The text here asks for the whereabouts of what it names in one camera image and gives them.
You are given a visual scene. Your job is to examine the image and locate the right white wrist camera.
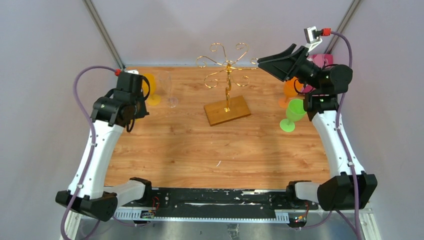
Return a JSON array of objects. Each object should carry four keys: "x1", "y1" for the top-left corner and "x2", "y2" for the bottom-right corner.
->
[{"x1": 304, "y1": 26, "x2": 323, "y2": 53}]

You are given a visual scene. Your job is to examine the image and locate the aluminium frame rail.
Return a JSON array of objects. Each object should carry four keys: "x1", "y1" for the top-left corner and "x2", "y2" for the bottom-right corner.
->
[{"x1": 59, "y1": 185, "x2": 382, "y2": 240}]

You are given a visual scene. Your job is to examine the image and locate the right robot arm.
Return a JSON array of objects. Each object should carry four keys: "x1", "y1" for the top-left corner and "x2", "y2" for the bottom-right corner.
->
[{"x1": 257, "y1": 44, "x2": 378, "y2": 211}]

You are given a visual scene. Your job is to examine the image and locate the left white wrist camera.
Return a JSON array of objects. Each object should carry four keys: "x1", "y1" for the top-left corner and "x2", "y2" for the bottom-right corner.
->
[{"x1": 125, "y1": 69, "x2": 139, "y2": 75}]

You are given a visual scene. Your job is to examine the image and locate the green wine glass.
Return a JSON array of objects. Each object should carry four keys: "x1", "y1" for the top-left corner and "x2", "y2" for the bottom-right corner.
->
[{"x1": 279, "y1": 99, "x2": 307, "y2": 133}]

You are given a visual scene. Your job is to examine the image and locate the pink camouflage cloth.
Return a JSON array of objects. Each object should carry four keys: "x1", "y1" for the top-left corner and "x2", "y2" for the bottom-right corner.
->
[{"x1": 301, "y1": 53, "x2": 334, "y2": 94}]

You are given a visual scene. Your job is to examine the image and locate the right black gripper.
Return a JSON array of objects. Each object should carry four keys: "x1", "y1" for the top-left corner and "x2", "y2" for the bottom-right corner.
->
[{"x1": 257, "y1": 43, "x2": 323, "y2": 92}]

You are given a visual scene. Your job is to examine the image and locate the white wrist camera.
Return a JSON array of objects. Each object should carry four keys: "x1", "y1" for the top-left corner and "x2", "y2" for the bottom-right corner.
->
[
  {"x1": 304, "y1": 26, "x2": 323, "y2": 53},
  {"x1": 125, "y1": 69, "x2": 139, "y2": 75}
]

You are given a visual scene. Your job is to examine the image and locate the gold wire glass rack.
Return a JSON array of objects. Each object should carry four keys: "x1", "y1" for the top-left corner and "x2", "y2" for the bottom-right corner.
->
[{"x1": 195, "y1": 42, "x2": 255, "y2": 127}]

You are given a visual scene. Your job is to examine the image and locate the yellow wine glass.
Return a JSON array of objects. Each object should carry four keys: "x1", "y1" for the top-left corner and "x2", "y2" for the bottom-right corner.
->
[{"x1": 142, "y1": 73, "x2": 161, "y2": 106}]

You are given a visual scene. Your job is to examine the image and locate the orange wine glass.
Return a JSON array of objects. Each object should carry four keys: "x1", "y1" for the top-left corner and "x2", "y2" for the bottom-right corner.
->
[{"x1": 278, "y1": 77, "x2": 303, "y2": 109}]

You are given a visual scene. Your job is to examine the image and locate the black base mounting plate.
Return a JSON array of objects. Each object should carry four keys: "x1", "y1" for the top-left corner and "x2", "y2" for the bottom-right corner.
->
[{"x1": 120, "y1": 187, "x2": 320, "y2": 220}]

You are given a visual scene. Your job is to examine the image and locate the clear wine glass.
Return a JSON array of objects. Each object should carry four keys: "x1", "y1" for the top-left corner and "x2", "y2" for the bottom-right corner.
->
[{"x1": 157, "y1": 70, "x2": 179, "y2": 108}]

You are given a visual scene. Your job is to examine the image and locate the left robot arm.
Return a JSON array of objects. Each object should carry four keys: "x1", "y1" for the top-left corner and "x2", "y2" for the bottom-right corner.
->
[{"x1": 55, "y1": 70, "x2": 153, "y2": 222}]

